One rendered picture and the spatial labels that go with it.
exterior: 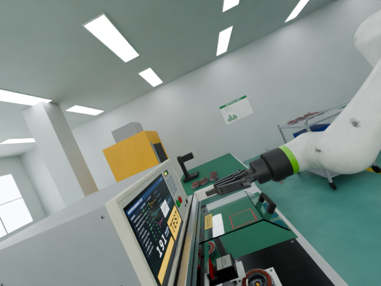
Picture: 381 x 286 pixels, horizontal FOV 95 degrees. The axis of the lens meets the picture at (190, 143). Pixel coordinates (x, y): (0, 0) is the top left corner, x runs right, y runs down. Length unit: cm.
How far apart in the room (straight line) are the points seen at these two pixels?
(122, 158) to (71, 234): 395
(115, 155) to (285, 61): 550
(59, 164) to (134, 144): 154
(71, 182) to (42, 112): 154
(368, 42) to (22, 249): 100
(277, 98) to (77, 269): 605
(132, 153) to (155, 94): 252
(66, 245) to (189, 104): 552
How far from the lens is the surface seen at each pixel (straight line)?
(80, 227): 37
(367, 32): 82
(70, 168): 439
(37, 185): 848
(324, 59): 701
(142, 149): 409
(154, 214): 43
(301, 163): 58
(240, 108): 582
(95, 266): 39
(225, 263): 74
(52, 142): 457
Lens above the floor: 136
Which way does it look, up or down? 1 degrees down
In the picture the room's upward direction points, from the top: 24 degrees counter-clockwise
